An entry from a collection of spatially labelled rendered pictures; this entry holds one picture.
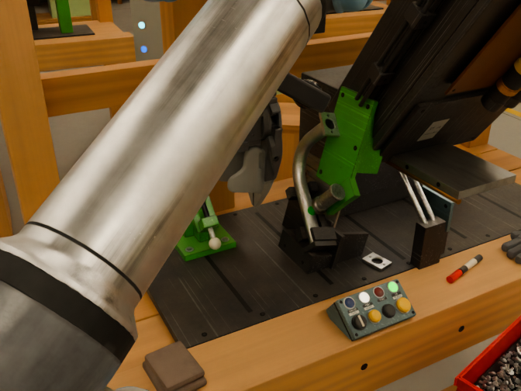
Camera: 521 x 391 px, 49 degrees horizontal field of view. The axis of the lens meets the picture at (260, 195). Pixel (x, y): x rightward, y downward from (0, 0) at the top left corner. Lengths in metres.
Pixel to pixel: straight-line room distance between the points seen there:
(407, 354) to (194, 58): 0.96
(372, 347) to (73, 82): 0.87
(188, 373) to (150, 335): 0.18
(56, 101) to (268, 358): 0.75
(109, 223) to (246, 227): 1.13
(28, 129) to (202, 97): 0.98
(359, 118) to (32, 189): 0.73
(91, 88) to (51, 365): 1.15
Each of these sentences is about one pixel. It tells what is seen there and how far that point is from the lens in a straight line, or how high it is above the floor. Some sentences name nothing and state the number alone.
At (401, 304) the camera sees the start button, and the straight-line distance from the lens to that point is 1.15.
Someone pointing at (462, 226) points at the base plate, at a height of 0.90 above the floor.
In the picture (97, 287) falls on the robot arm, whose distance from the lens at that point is 0.29.
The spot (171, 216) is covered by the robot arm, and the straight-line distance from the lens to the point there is 0.32.
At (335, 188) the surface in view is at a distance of 1.20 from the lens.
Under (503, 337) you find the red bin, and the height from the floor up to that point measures 0.92.
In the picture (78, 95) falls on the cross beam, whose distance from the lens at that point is 1.39.
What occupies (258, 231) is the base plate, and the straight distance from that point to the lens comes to 1.40.
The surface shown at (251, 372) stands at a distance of 1.03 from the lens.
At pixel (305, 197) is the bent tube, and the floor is 1.03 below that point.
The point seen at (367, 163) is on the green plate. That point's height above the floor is 1.13.
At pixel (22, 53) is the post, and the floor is 1.35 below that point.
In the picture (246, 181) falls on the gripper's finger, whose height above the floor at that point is 1.33.
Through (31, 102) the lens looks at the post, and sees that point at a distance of 1.29.
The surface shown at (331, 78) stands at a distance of 1.42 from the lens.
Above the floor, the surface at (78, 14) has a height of 0.29.
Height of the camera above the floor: 1.63
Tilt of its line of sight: 28 degrees down
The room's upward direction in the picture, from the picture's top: straight up
